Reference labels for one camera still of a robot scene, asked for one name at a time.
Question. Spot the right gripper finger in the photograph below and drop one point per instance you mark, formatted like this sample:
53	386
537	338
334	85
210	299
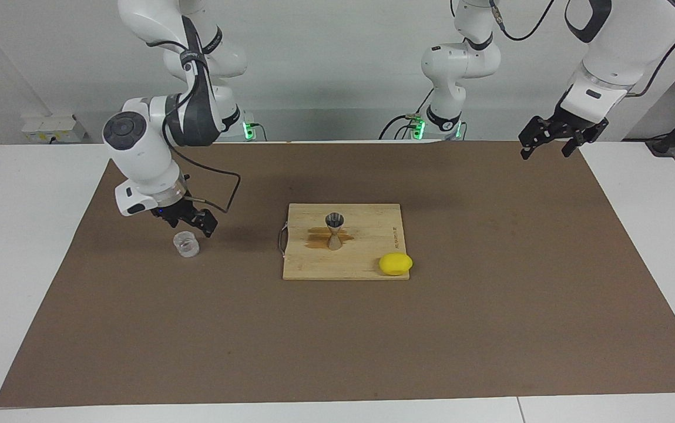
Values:
171	223
207	222

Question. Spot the steel double jigger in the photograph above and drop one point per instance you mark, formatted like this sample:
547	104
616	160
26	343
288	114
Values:
335	241

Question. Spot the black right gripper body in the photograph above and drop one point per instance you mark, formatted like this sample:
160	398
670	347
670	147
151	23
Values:
175	211

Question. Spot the small clear glass cup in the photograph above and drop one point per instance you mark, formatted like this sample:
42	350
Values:
187	245

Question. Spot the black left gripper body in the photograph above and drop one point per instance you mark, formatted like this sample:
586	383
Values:
575	126

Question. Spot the white power strip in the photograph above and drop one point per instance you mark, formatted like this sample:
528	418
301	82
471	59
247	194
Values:
49	129

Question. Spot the brown table mat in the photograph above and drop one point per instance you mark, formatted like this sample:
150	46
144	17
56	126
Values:
196	329

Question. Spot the bamboo cutting board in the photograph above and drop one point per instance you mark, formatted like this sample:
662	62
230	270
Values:
366	258

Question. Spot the yellow lemon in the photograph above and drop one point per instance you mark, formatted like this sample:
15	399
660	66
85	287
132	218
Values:
396	264

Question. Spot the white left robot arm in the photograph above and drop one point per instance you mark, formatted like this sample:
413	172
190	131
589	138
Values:
625	35

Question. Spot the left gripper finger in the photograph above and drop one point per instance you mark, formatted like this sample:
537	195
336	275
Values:
534	132
575	144

